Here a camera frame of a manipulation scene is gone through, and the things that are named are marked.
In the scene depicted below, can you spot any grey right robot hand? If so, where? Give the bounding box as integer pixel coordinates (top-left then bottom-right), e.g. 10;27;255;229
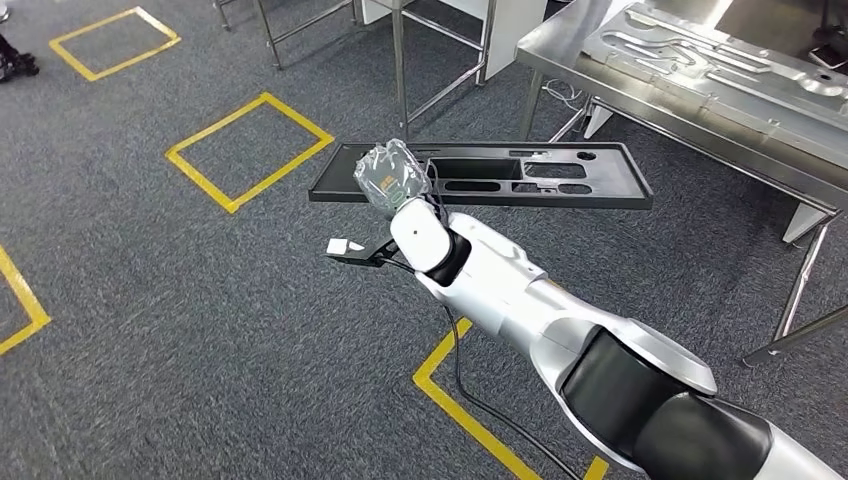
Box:
352;139;433;220

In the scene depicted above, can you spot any black plastic plate frame part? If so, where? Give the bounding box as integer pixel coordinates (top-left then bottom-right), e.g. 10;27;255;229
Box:
308;140;655;211

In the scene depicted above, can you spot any stainless steel workbench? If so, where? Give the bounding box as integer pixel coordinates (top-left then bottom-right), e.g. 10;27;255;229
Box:
516;0;848;369

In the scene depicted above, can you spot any stamped silver metal panel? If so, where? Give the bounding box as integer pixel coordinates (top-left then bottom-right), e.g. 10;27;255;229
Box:
582;1;848;154

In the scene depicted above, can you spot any black phone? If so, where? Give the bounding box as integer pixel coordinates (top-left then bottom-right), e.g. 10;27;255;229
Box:
811;42;848;71

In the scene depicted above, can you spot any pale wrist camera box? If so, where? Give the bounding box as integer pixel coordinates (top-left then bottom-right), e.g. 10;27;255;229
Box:
325;235;402;270

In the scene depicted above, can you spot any steel frame stand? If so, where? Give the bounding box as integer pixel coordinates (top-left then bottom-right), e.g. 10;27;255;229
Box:
211;0;498;142

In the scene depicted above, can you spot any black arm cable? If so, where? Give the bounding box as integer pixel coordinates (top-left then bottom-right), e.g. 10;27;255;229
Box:
384;254;564;480

